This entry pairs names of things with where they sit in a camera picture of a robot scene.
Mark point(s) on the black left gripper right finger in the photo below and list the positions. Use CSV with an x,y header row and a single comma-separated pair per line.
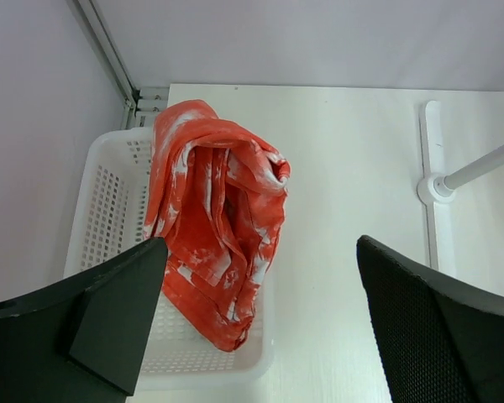
x,y
439,339

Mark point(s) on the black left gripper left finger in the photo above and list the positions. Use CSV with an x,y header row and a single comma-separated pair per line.
x,y
82,339

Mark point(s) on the orange white patterned trousers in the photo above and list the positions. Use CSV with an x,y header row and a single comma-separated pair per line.
x,y
217,196

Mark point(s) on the white clothes rack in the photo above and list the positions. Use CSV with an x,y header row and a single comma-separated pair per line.
x,y
437,189

